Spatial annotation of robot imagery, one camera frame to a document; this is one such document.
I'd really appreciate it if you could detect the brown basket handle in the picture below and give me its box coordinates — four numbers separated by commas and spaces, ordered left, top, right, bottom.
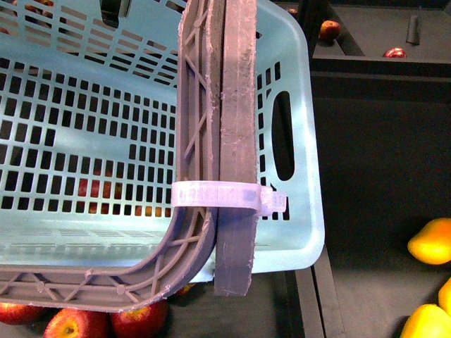
0, 0, 261, 314

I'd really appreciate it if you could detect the light teal plastic basket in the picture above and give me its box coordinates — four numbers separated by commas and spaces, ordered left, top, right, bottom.
1, 1, 324, 273

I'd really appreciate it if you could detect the yellow mango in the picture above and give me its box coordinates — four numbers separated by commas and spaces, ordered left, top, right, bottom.
400, 304, 450, 338
407, 218, 450, 265

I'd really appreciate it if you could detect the white zip tie left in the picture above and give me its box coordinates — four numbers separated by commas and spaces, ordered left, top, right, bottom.
171, 180, 287, 216

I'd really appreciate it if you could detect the red apple on shelf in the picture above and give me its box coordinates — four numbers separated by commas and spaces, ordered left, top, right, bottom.
319, 20, 341, 42

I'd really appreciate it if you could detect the black display shelf tray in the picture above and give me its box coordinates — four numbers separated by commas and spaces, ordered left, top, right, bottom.
293, 1, 450, 337

